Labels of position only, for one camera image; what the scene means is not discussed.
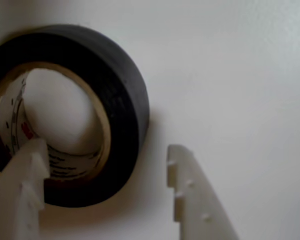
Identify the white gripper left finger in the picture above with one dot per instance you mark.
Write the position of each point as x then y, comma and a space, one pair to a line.
12, 195

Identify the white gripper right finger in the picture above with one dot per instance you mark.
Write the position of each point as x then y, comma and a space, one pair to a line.
197, 200

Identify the black tape roll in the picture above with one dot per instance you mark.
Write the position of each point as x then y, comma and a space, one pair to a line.
125, 100

